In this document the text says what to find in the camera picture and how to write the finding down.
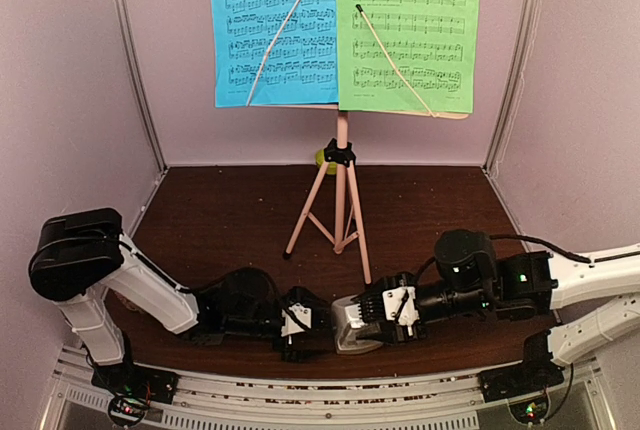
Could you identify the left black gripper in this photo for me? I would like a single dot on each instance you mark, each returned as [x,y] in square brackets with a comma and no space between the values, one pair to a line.
[302,355]

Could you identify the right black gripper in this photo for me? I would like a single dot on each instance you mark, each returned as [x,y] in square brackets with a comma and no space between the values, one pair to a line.
[393,338]

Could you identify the white metronome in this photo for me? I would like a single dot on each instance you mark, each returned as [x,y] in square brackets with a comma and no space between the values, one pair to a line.
[350,332]

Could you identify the pink music stand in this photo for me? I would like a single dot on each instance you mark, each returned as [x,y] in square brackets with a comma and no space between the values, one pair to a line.
[333,204]

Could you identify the green sheet music paper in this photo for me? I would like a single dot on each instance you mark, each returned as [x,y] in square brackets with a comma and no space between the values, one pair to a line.
[413,57]

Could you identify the blue sheet music paper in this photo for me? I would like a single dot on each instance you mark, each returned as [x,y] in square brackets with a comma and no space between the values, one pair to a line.
[275,52]

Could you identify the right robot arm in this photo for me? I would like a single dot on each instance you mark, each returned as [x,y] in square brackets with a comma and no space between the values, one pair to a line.
[612,274]

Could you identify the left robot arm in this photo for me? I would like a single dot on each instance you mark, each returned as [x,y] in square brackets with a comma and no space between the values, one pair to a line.
[80,253]

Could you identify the green plastic bowl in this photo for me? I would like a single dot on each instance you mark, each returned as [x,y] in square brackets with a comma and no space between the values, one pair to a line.
[320,159]

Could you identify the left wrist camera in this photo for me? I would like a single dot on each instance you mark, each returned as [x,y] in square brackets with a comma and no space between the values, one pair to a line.
[296,312]

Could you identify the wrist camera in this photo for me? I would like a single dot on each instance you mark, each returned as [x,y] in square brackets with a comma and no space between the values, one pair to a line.
[296,312]
[390,299]

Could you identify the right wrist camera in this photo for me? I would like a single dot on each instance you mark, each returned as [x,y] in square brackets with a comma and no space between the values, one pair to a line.
[390,299]

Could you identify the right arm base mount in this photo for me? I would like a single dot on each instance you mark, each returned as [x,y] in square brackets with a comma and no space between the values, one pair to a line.
[525,387]

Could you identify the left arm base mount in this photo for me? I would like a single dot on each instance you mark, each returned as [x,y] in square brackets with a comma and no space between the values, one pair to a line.
[134,389]

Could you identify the aluminium front rail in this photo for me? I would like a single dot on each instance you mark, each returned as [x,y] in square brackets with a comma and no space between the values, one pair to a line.
[449,400]

